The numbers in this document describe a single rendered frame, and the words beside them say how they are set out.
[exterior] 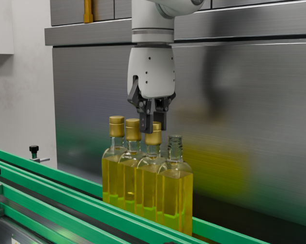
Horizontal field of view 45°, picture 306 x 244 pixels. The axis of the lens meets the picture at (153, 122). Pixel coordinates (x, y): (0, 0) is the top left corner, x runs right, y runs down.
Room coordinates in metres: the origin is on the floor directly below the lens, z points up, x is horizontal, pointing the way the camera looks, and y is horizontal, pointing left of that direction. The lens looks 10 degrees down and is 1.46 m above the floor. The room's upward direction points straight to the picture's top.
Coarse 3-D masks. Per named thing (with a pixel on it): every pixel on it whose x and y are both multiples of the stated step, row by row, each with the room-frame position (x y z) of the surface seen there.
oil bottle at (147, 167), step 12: (144, 156) 0.76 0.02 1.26; (156, 156) 0.75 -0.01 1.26; (144, 168) 0.74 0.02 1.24; (156, 168) 0.73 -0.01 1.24; (144, 180) 0.74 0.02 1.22; (156, 180) 0.73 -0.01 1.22; (144, 192) 0.74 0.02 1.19; (156, 192) 0.73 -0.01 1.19; (144, 204) 0.74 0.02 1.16; (144, 216) 0.74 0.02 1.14
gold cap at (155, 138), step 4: (156, 124) 0.74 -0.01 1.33; (160, 124) 0.75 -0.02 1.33; (156, 128) 0.74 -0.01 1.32; (160, 128) 0.75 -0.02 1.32; (156, 132) 0.74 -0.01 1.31; (160, 132) 0.75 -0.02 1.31; (148, 136) 0.75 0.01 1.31; (152, 136) 0.74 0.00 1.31; (156, 136) 0.74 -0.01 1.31; (160, 136) 0.75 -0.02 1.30; (148, 140) 0.75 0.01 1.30; (152, 140) 0.74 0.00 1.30; (156, 140) 0.74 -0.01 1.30; (160, 140) 0.75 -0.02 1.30; (148, 144) 0.75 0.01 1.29; (152, 144) 0.74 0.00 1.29; (156, 144) 0.74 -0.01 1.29
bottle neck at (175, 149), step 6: (168, 138) 0.71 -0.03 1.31; (174, 138) 0.71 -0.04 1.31; (180, 138) 0.71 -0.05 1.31; (168, 144) 0.71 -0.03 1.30; (174, 144) 0.71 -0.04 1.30; (180, 144) 0.71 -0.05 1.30; (168, 150) 0.71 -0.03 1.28; (174, 150) 0.71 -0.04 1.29; (180, 150) 0.71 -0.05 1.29; (168, 156) 0.71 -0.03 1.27; (174, 156) 0.71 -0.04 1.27; (180, 156) 0.71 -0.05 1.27
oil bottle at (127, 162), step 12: (120, 156) 0.79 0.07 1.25; (132, 156) 0.77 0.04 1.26; (120, 168) 0.79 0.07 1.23; (132, 168) 0.76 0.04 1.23; (120, 180) 0.79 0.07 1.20; (132, 180) 0.76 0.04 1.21; (120, 192) 0.79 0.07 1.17; (132, 192) 0.76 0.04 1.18; (120, 204) 0.79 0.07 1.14; (132, 204) 0.76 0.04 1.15
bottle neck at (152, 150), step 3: (147, 147) 0.75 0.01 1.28; (150, 147) 0.75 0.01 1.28; (153, 147) 0.75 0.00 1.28; (156, 147) 0.75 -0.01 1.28; (159, 147) 0.75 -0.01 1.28; (147, 150) 0.75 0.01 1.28; (150, 150) 0.75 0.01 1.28; (153, 150) 0.75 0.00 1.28; (156, 150) 0.75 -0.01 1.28; (159, 150) 0.75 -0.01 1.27; (147, 153) 0.75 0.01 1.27; (150, 153) 0.75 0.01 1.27; (153, 153) 0.75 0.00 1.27; (156, 153) 0.75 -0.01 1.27; (159, 153) 0.75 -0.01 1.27
